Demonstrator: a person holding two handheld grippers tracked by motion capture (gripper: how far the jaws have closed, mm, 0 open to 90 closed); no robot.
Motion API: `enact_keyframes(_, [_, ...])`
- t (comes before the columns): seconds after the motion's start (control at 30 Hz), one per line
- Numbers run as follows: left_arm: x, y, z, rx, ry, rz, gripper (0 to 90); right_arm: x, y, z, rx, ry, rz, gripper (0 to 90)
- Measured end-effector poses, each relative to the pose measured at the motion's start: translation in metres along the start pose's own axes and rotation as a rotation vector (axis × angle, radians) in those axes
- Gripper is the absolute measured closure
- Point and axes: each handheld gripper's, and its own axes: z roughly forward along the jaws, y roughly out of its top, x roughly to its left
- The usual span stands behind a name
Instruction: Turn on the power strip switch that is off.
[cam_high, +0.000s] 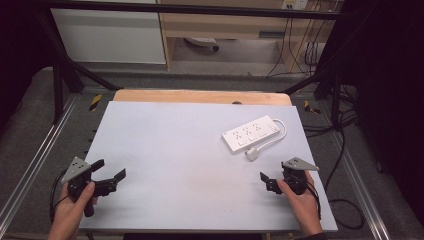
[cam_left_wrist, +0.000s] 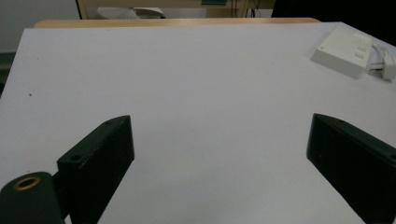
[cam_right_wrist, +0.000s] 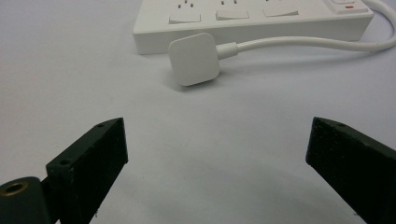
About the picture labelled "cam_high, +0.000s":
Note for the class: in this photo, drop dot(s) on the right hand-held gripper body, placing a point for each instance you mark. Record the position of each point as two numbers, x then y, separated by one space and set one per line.
295 176

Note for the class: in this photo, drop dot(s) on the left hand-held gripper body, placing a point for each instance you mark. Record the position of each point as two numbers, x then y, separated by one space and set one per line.
77 168

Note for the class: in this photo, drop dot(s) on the white plug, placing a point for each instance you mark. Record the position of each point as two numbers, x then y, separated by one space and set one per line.
252 154

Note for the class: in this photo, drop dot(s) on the white power strip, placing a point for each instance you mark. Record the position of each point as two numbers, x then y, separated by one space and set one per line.
250 133

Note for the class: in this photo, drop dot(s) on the person's right hand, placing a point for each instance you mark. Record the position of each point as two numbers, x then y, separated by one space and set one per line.
301 203

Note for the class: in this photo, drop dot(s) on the person's left hand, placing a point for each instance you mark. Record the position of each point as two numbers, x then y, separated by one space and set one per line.
71 210

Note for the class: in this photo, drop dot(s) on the yellow black tape strip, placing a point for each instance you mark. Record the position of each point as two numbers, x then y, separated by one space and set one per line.
95 102
310 107

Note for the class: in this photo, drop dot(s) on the wooden table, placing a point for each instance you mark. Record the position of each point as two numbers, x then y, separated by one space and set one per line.
200 96

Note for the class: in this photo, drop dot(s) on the dark curtain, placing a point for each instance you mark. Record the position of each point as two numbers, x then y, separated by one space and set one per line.
20 50
386 100

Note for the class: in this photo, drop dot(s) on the white cabinet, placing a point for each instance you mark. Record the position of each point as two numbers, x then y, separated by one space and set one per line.
110 36

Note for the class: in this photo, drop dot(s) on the white chair base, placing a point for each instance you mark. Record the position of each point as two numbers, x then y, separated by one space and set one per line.
203 42

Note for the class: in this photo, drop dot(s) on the wooden shelf unit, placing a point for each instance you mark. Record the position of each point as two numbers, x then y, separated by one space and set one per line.
226 25

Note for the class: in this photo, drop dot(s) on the aluminium rail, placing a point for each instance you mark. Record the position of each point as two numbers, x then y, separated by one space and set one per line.
360 186
36 156

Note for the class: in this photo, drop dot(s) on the white wall outlet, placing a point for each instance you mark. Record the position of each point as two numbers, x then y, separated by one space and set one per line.
295 4

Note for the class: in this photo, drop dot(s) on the black metal frame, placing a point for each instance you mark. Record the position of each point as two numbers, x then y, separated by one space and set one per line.
186 9

